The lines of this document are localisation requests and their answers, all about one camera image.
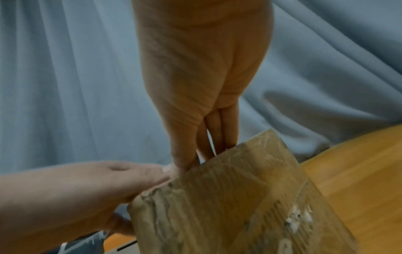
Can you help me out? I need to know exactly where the dark printed fabric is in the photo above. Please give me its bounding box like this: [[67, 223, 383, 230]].
[[58, 229, 111, 254]]

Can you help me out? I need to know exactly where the taped brown cardboard box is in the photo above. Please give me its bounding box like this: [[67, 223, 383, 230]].
[[127, 129, 361, 254]]

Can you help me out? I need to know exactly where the person's left hand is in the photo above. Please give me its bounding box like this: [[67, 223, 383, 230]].
[[0, 160, 174, 254]]

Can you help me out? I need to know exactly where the light blue curtain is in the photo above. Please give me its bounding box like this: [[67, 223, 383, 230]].
[[0, 0, 402, 175]]

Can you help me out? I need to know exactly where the person's right hand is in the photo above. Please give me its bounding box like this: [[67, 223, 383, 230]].
[[131, 0, 274, 173]]

